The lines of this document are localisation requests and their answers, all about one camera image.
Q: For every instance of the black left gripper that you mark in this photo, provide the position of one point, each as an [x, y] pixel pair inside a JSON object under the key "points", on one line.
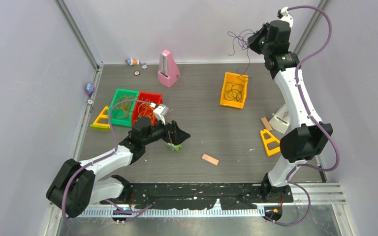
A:
{"points": [[173, 134]]}

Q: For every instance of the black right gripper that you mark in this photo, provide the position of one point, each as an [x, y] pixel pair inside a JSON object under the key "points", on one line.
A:
{"points": [[253, 41]]}

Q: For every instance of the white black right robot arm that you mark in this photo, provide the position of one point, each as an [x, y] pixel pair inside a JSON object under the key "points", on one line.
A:
{"points": [[309, 134]]}

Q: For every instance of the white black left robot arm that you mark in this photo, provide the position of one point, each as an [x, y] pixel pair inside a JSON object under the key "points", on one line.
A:
{"points": [[78, 184]]}

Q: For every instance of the green owl toy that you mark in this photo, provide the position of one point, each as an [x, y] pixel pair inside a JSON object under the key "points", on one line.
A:
{"points": [[174, 147]]}

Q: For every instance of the wooden block near front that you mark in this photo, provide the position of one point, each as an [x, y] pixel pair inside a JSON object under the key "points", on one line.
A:
{"points": [[210, 159]]}

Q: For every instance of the red plastic bin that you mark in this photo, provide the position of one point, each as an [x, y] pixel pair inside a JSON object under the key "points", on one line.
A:
{"points": [[143, 109]]}

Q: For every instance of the orange plastic bin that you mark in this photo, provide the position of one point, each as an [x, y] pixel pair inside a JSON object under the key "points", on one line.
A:
{"points": [[234, 90]]}

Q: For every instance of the pink metronome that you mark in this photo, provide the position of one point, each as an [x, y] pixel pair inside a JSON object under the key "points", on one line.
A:
{"points": [[168, 73]]}

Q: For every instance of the green plastic bin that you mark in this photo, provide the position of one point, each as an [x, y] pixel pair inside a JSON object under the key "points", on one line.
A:
{"points": [[121, 114]]}

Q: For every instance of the yellow triangle stand left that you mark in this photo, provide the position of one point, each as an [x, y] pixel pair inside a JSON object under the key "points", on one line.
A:
{"points": [[101, 121]]}

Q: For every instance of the yellow triangle stand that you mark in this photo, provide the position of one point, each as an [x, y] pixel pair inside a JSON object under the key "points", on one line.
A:
{"points": [[101, 121], [270, 142]]}

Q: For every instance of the white metronome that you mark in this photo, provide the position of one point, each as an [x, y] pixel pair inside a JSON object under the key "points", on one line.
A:
{"points": [[280, 120]]}

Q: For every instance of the wooden block near metronome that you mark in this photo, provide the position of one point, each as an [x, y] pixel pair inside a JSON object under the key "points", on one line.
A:
{"points": [[266, 124]]}

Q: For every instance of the small clown figurine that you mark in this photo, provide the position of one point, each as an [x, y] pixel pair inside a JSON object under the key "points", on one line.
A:
{"points": [[132, 61]]}

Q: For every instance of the yellow triangle stand right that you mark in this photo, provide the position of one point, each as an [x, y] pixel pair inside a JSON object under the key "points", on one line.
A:
{"points": [[270, 142]]}

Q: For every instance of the purple round toy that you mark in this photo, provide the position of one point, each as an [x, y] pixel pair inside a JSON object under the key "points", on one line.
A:
{"points": [[89, 88]]}

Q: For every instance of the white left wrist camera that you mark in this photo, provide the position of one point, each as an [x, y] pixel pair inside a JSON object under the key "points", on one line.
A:
{"points": [[159, 111]]}

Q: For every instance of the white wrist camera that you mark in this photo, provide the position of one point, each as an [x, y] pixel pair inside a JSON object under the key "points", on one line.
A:
{"points": [[159, 111], [283, 15]]}

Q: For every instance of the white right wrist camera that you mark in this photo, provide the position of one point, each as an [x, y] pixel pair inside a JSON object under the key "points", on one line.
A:
{"points": [[283, 15]]}

